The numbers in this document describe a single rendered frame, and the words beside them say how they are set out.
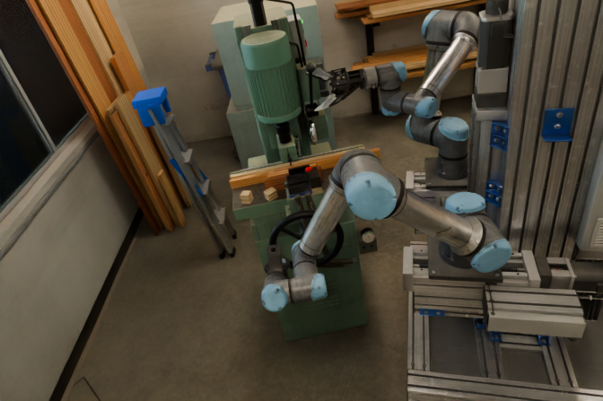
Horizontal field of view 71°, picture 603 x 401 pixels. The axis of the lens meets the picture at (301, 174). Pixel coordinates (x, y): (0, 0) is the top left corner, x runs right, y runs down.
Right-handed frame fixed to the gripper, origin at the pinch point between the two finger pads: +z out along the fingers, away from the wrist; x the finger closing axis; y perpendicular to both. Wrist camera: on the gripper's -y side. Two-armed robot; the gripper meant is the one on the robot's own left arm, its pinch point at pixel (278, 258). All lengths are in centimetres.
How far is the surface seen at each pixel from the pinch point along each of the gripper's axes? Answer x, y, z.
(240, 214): -13.7, -15.9, 17.6
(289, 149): 10.2, -39.1, 19.4
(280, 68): 12, -68, 1
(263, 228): -6.1, -8.0, 22.2
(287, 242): 2.6, 1.0, 27.5
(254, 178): -7.1, -28.8, 28.6
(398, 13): 106, -125, 178
